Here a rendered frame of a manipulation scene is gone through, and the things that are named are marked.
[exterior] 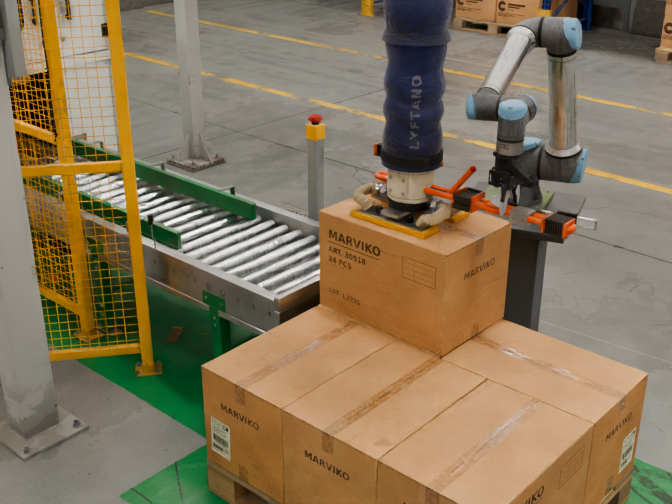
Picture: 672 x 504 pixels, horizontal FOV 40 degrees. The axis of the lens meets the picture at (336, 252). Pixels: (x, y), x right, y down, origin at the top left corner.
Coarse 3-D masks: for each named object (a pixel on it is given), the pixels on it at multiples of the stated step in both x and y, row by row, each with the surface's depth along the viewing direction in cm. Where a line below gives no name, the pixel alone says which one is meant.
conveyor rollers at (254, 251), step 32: (96, 192) 477; (160, 192) 475; (192, 224) 436; (224, 224) 439; (256, 224) 442; (192, 256) 404; (224, 256) 406; (256, 256) 408; (288, 256) 412; (288, 288) 375
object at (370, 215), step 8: (360, 208) 342; (376, 208) 335; (360, 216) 337; (368, 216) 335; (376, 216) 334; (384, 216) 334; (408, 216) 327; (384, 224) 330; (392, 224) 328; (400, 224) 327; (408, 224) 327; (408, 232) 324; (416, 232) 322; (424, 232) 322; (432, 232) 323
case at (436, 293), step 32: (320, 224) 348; (352, 224) 336; (448, 224) 333; (480, 224) 333; (320, 256) 353; (352, 256) 341; (384, 256) 329; (416, 256) 319; (448, 256) 310; (480, 256) 326; (320, 288) 359; (352, 288) 346; (384, 288) 335; (416, 288) 323; (448, 288) 316; (480, 288) 332; (384, 320) 340; (416, 320) 328; (448, 320) 322; (480, 320) 339; (448, 352) 328
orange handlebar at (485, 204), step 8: (376, 176) 341; (384, 176) 339; (432, 184) 331; (424, 192) 329; (432, 192) 326; (440, 192) 324; (480, 200) 318; (488, 200) 317; (480, 208) 315; (488, 208) 312; (496, 208) 311; (512, 208) 311; (536, 216) 306; (544, 216) 304; (536, 224) 302; (568, 232) 296
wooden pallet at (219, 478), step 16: (208, 464) 338; (208, 480) 341; (224, 480) 334; (240, 480) 326; (624, 480) 328; (224, 496) 337; (240, 496) 335; (256, 496) 336; (608, 496) 320; (624, 496) 334
